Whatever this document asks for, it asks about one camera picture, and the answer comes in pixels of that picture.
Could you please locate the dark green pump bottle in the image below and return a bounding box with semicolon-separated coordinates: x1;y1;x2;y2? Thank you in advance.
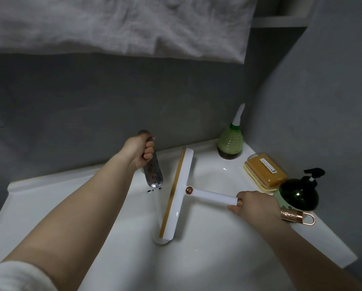
273;168;326;213

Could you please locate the chrome faucet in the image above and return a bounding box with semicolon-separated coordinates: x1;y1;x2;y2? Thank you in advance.
138;130;164;190

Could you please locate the white fluffy sleeve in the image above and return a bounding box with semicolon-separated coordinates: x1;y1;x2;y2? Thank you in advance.
0;260;59;291

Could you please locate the white sink basin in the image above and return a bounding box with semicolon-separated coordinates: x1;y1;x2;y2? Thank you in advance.
0;139;359;291

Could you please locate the white squeegee with gold strip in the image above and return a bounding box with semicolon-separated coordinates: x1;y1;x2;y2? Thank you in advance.
152;147;316;246

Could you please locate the green ribbed bottle white nozzle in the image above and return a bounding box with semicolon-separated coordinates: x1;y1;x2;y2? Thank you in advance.
218;103;246;161

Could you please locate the yellow soap box clear lid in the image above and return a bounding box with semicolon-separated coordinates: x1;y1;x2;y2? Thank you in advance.
243;152;288;195

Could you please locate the person's left hand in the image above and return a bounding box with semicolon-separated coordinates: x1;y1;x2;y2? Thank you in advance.
121;135;156;171

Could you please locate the person's right forearm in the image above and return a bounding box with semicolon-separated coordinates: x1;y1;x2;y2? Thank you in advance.
260;219;362;291

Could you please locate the person's right hand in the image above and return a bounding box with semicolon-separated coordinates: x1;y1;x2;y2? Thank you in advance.
227;190;284;230

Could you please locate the white hanging cloth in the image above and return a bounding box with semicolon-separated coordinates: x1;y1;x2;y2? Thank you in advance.
0;0;259;64

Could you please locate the person's left forearm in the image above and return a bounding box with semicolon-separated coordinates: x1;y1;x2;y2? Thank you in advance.
0;147;136;284

